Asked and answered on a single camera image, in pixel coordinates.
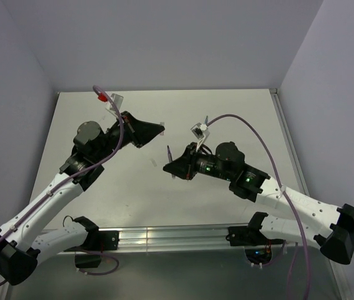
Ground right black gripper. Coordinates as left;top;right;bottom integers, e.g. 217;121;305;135
163;142;233;181

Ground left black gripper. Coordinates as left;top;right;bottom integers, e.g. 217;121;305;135
93;111;164;163

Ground purple highlighter pen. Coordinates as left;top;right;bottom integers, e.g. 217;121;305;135
166;145;176;179

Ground clear pen cap pink tint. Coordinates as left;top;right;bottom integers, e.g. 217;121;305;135
159;122;165;136

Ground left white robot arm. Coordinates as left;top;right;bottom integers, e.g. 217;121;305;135
0;111;164;285

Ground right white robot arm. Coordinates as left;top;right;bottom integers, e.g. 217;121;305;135
163;142;354;265

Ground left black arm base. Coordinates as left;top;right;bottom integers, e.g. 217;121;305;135
73;230;119;269

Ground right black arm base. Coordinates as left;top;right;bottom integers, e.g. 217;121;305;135
225;226;273;264

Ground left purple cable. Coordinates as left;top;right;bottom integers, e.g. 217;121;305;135
0;84;128;288

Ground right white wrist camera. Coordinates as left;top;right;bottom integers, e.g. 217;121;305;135
191;123;210;146

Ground aluminium front rail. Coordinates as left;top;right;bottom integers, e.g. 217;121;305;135
6;220;296;260

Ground aluminium rail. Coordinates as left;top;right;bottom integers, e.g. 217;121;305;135
269;89;353;300
6;220;296;260

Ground aluminium right side rail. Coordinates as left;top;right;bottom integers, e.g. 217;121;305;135
269;89;353;300

